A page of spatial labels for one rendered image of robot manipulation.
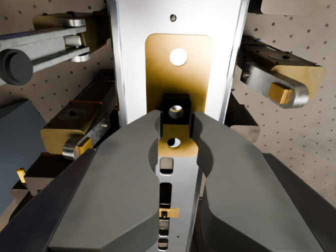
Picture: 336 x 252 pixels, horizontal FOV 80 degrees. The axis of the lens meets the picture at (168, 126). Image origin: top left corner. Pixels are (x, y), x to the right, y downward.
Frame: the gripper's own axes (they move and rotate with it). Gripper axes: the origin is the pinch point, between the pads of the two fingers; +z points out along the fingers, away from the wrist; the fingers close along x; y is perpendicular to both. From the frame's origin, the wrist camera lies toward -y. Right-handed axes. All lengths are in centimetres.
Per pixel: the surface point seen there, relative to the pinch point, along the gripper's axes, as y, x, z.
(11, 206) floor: 185, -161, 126
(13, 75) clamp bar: -0.3, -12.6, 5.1
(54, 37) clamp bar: -1.6, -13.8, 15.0
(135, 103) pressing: 12.1, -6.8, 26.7
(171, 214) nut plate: 47, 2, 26
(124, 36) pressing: -0.3, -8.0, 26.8
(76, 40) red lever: -0.5, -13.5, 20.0
